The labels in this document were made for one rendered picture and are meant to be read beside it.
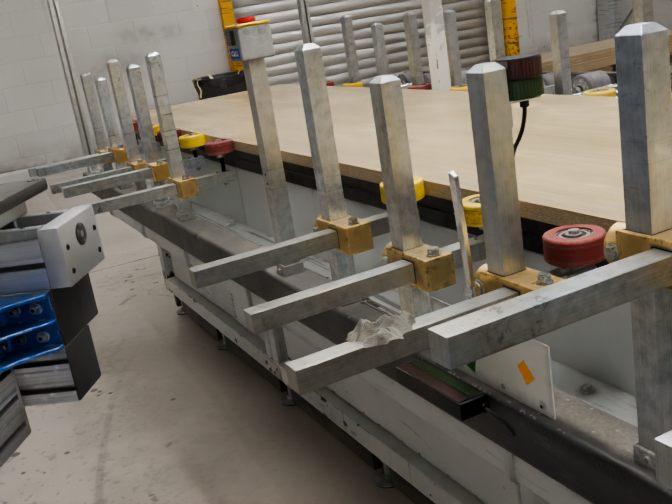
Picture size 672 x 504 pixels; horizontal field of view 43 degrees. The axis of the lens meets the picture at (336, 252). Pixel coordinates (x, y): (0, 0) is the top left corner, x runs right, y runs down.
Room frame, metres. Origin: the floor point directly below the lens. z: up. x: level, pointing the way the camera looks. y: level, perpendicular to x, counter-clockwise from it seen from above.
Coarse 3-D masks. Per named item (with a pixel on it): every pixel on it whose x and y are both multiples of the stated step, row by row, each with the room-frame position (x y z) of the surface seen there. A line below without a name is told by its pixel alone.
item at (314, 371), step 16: (560, 272) 1.04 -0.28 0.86; (576, 272) 1.03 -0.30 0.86; (464, 304) 0.98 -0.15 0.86; (480, 304) 0.97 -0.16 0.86; (416, 320) 0.95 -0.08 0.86; (432, 320) 0.95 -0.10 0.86; (448, 320) 0.95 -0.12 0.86; (416, 336) 0.93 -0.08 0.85; (320, 352) 0.90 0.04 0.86; (336, 352) 0.90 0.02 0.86; (352, 352) 0.89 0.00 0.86; (368, 352) 0.90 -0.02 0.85; (384, 352) 0.91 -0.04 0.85; (400, 352) 0.92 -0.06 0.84; (416, 352) 0.93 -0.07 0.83; (288, 368) 0.88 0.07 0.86; (304, 368) 0.87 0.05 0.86; (320, 368) 0.88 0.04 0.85; (336, 368) 0.88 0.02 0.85; (352, 368) 0.89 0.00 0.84; (368, 368) 0.90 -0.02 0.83; (304, 384) 0.87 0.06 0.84; (320, 384) 0.87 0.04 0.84
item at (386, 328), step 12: (360, 324) 0.93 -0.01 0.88; (372, 324) 0.93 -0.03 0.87; (384, 324) 0.92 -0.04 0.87; (396, 324) 0.92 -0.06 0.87; (408, 324) 0.93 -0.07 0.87; (348, 336) 0.93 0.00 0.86; (360, 336) 0.92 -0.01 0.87; (372, 336) 0.90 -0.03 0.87; (384, 336) 0.90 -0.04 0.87; (396, 336) 0.91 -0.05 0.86
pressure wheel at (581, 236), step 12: (564, 228) 1.07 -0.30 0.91; (576, 228) 1.05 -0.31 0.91; (588, 228) 1.06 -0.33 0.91; (600, 228) 1.05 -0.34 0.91; (552, 240) 1.03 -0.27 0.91; (564, 240) 1.02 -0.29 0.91; (576, 240) 1.02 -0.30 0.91; (588, 240) 1.01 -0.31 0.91; (600, 240) 1.02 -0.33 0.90; (552, 252) 1.03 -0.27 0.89; (564, 252) 1.02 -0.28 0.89; (576, 252) 1.01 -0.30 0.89; (588, 252) 1.01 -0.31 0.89; (600, 252) 1.02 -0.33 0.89; (552, 264) 1.03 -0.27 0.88; (564, 264) 1.02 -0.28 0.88; (576, 264) 1.01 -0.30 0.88; (588, 264) 1.01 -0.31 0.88
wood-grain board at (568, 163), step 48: (240, 96) 3.74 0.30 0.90; (288, 96) 3.41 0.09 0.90; (336, 96) 3.13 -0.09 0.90; (432, 96) 2.69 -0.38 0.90; (576, 96) 2.22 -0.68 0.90; (240, 144) 2.39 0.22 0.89; (288, 144) 2.20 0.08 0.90; (336, 144) 2.08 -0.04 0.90; (432, 144) 1.87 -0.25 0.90; (528, 144) 1.70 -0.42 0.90; (576, 144) 1.62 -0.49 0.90; (432, 192) 1.50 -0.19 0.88; (528, 192) 1.32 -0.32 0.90; (576, 192) 1.27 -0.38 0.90
